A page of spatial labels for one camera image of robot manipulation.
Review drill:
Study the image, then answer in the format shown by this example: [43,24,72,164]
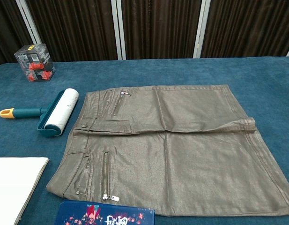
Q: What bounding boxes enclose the teal lint roller yellow tip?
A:
[0,88,80,137]

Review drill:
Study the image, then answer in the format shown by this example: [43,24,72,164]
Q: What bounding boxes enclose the dark brown folding screen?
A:
[0,0,289,68]

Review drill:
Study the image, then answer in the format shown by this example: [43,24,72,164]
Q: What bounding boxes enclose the clear plastic box red items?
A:
[14,43,56,83]

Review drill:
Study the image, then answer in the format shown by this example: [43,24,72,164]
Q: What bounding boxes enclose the dark blue floral printed box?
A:
[55,200,156,225]

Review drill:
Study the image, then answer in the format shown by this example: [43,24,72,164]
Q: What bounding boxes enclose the white folded cloth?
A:
[0,157,50,225]

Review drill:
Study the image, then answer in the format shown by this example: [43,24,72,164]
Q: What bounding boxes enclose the folded olive-brown pants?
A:
[46,84,289,217]

